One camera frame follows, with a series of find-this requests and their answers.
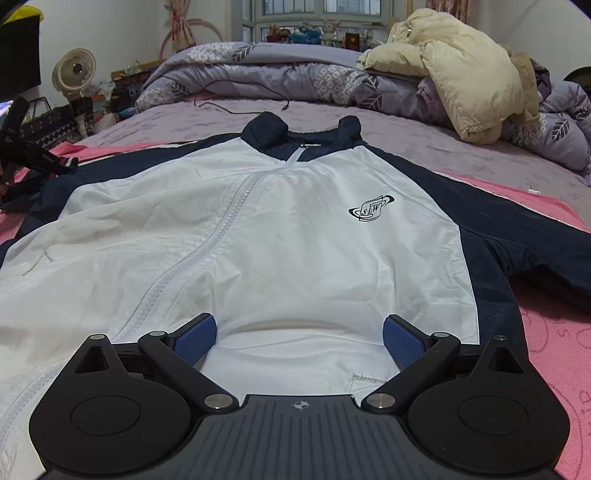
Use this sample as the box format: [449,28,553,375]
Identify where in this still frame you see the black patterned bag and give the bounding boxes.
[19,104,78,145]

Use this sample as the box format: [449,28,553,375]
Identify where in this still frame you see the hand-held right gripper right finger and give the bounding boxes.
[360,313,526,412]

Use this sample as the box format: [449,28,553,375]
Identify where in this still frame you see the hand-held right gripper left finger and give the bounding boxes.
[70,312,240,412]

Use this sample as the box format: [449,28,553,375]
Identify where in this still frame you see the pink hula hoop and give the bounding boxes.
[159,17,234,62]

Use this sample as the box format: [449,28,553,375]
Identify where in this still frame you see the yellow cloth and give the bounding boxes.
[4,0,45,22]

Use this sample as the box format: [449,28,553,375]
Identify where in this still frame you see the cream down jacket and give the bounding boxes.
[357,8,541,144]

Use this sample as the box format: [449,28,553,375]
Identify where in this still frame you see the purple bedsheet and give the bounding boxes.
[83,90,591,232]

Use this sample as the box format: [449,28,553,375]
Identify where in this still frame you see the purple leaf-print quilt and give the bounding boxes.
[136,41,591,182]

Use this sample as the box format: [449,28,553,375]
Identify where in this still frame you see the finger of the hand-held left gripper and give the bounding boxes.
[0,130,79,175]

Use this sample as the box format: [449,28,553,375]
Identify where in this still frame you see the black cable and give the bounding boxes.
[192,79,291,112]

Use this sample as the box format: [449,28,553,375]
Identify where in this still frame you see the blue plush toy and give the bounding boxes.
[291,24,324,45]

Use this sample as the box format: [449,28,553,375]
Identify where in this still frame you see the tan garment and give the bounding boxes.
[505,45,552,123]

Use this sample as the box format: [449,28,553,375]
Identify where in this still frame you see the black screen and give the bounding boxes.
[0,17,43,101]

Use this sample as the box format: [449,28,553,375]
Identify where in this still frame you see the white and navy zip jacket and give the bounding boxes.
[0,114,591,462]

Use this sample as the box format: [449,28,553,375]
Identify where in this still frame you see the white desk fan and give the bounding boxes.
[51,48,98,99]

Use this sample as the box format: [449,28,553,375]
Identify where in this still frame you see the pink blanket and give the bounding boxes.
[0,142,591,480]

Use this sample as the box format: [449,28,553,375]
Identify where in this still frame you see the pink floral curtain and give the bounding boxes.
[161,0,198,51]

